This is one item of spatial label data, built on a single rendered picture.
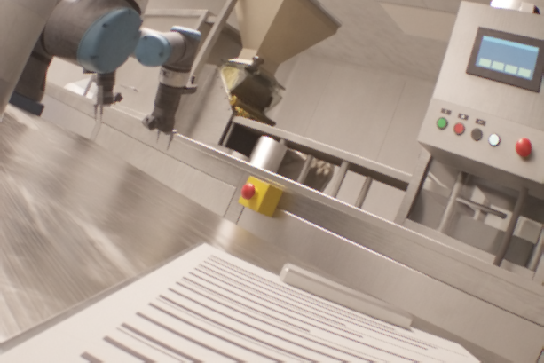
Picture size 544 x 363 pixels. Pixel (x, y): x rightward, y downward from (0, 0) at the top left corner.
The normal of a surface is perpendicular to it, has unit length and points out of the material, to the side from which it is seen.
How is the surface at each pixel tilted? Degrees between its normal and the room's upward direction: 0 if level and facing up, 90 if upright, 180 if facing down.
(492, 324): 90
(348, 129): 90
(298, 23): 118
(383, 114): 90
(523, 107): 90
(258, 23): 114
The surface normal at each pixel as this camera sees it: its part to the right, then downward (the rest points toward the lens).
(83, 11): -0.09, -0.29
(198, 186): -0.63, -0.31
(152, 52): -0.30, 0.29
